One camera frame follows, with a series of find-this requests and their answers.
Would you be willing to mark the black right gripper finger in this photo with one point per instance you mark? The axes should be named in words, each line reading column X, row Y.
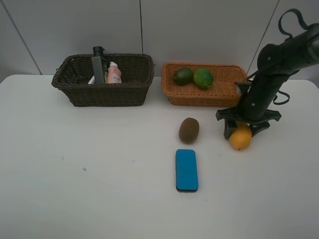
column 229, row 127
column 257, row 128

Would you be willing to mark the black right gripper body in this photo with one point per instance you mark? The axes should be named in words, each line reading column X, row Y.
column 251, row 112

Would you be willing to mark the yellow mango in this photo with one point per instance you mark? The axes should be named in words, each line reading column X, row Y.
column 241, row 136

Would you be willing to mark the bumpy green citrus fruit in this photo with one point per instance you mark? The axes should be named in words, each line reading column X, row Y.
column 203, row 78

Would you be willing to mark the smooth green lime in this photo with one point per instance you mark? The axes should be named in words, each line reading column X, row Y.
column 183, row 76

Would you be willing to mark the pink bottle white cap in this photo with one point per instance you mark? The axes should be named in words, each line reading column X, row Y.
column 114, row 74

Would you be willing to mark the white marker pen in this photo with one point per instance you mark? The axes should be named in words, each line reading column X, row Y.
column 92, row 81

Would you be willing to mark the dark green pump bottle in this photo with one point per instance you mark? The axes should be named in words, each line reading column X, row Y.
column 99, row 64

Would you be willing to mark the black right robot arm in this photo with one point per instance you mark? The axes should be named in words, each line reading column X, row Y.
column 276, row 64

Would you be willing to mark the orange wicker basket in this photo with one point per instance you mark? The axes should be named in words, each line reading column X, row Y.
column 222, row 93

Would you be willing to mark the brown kiwi fruit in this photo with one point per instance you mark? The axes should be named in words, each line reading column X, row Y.
column 189, row 131

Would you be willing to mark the blue whiteboard eraser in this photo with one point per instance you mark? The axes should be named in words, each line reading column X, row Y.
column 186, row 170

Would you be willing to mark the dark brown wicker basket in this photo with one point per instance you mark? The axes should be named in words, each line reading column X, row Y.
column 73, row 75

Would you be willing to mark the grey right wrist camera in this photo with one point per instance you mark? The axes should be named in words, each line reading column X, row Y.
column 243, row 87

